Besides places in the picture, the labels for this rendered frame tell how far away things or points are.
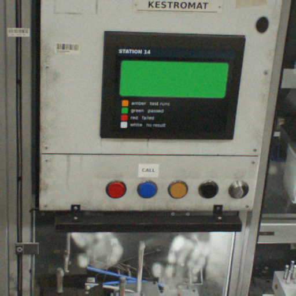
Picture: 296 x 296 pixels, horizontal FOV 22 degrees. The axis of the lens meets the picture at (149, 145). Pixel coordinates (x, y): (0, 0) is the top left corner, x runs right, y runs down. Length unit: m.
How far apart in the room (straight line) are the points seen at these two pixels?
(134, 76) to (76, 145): 0.18
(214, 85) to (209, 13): 0.13
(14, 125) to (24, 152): 0.06
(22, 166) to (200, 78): 0.37
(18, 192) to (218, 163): 0.39
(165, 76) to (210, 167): 0.22
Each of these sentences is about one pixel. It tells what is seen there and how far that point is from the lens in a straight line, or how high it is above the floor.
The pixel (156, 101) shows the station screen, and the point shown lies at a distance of 1.36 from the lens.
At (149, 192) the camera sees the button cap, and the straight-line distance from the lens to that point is 1.45.
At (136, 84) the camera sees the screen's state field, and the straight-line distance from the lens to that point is 1.35.
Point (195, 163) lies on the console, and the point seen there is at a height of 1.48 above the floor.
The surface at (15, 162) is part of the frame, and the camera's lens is 1.44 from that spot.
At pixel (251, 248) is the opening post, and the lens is 1.59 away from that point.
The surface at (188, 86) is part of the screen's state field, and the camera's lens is 1.36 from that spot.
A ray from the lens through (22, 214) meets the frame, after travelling 1.49.
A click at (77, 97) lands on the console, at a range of 1.37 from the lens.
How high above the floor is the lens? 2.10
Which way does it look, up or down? 25 degrees down
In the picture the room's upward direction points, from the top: 4 degrees clockwise
